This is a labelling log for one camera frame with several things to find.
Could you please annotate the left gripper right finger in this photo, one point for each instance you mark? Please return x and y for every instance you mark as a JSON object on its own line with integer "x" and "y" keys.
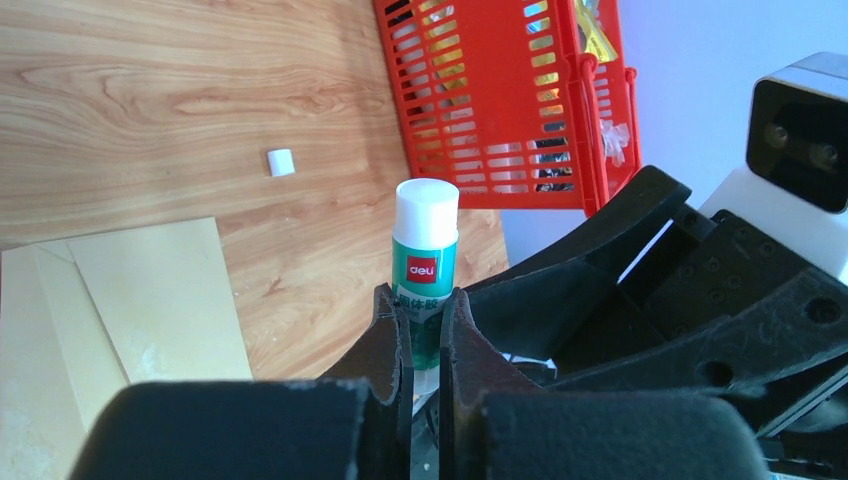
{"x": 496, "y": 423}

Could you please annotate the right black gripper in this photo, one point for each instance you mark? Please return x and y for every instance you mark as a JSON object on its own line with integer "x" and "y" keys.
{"x": 734, "y": 314}

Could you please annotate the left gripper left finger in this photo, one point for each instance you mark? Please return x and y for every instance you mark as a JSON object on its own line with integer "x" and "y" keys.
{"x": 352, "y": 422}

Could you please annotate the green white glue stick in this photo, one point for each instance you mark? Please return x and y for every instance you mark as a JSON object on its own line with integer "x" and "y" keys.
{"x": 425, "y": 239}

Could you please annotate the white glue stick cap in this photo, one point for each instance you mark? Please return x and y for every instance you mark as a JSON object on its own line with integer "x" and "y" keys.
{"x": 280, "y": 162}

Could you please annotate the brown paper envelope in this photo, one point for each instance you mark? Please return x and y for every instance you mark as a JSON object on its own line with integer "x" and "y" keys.
{"x": 84, "y": 317}

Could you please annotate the red plastic basket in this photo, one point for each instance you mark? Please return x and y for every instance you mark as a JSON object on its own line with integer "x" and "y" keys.
{"x": 499, "y": 98}

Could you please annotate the orange snack bag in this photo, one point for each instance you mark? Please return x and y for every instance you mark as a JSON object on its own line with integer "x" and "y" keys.
{"x": 592, "y": 36}

